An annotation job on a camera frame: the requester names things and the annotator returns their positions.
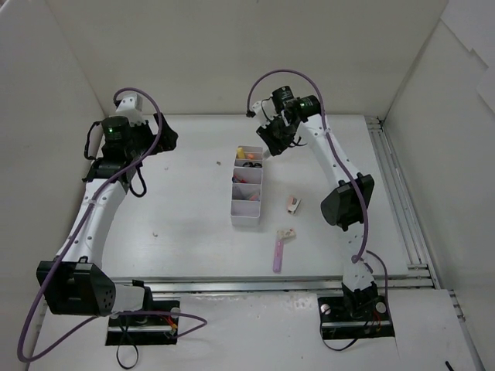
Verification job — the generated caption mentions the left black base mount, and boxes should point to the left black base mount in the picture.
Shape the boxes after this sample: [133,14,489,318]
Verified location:
[105,315,179,346]

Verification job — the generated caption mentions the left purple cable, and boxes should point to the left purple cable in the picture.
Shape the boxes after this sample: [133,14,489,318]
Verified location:
[17,88,208,363]

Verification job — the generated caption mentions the black handled scissors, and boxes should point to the black handled scissors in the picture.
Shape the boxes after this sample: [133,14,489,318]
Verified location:
[242,161,263,168]

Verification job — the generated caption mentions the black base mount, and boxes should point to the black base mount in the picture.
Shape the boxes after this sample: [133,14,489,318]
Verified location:
[105,315,179,346]
[318,295,395,341]

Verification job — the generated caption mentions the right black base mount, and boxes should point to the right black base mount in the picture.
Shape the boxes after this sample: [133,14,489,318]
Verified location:
[318,295,395,341]

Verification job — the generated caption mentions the front aluminium rail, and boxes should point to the front aluminium rail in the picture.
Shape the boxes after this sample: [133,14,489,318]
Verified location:
[57,274,438,295]

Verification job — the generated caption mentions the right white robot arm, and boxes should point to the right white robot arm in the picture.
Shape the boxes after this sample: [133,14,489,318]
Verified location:
[247,86,378,318]

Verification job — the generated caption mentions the white compartment organizer box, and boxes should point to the white compartment organizer box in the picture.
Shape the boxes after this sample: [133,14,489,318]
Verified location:
[230,145,264,227]

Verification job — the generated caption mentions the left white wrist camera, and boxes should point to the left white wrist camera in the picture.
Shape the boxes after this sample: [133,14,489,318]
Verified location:
[115,93,145,127]

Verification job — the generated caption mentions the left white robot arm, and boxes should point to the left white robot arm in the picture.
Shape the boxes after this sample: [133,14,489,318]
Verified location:
[36,113,178,325]

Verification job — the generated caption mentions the red pen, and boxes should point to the red pen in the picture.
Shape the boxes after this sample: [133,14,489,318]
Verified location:
[232,175,248,184]

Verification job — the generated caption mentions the yellow highlighter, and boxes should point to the yellow highlighter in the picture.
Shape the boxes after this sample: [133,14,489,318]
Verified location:
[236,147,248,159]

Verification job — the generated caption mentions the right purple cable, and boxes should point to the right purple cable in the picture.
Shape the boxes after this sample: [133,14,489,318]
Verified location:
[247,69,389,294]

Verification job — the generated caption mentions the purple highlighter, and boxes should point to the purple highlighter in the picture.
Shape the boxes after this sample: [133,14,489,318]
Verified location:
[272,239,284,274]

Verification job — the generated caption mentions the purple cable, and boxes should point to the purple cable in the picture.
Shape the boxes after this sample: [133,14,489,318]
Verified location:
[17,88,208,363]
[247,69,389,294]

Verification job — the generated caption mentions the small white eraser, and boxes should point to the small white eraser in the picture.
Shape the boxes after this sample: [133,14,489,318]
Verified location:
[276,228,296,241]

